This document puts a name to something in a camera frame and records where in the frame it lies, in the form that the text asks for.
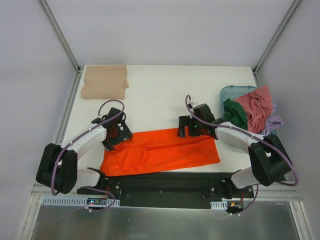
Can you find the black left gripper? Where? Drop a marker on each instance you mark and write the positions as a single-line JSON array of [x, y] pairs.
[[119, 139]]

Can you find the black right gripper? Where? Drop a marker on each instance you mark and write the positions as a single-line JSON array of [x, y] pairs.
[[184, 125]]

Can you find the orange t shirt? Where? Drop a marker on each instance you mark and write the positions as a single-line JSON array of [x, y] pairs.
[[159, 151]]

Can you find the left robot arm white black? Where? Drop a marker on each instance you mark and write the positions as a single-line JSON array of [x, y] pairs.
[[58, 168]]

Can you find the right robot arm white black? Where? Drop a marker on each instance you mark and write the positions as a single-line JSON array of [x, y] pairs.
[[269, 161]]

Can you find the green t shirt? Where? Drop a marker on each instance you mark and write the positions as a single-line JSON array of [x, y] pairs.
[[235, 114]]

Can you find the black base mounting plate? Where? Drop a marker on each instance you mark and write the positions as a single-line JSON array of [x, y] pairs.
[[167, 203]]

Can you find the folded beige t shirt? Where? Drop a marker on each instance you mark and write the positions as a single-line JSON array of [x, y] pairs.
[[105, 82]]

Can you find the teal plastic basket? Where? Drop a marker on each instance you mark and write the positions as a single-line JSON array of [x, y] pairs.
[[232, 92]]

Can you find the pink t shirt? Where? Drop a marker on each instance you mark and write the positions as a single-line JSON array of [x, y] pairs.
[[258, 106]]

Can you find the lavender t shirt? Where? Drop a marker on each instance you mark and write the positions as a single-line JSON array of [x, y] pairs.
[[272, 122]]

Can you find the right white cable duct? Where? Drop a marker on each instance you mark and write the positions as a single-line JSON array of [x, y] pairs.
[[219, 205]]

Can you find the front aluminium frame rail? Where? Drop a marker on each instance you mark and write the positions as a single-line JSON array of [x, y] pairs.
[[275, 192]]

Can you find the left aluminium frame post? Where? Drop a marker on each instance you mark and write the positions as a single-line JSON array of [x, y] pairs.
[[59, 34]]

